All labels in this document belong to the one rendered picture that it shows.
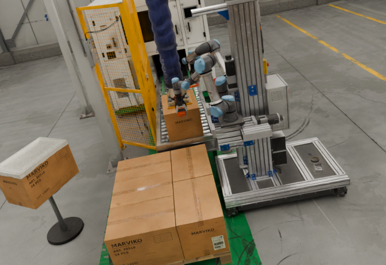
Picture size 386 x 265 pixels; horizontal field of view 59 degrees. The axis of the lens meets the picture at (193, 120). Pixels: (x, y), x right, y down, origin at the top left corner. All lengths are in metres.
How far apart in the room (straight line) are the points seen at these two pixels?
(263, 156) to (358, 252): 1.21
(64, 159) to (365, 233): 2.93
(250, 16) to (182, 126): 1.46
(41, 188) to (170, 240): 1.35
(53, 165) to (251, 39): 2.23
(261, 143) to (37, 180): 2.20
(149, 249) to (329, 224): 1.69
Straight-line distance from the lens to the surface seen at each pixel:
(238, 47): 3.14
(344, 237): 3.51
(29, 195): 3.53
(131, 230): 3.03
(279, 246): 3.40
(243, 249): 3.39
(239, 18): 3.11
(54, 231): 4.26
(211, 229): 2.99
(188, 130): 3.88
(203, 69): 2.92
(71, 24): 4.27
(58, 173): 3.70
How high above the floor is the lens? 2.52
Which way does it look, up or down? 26 degrees down
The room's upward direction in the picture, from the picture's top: 11 degrees counter-clockwise
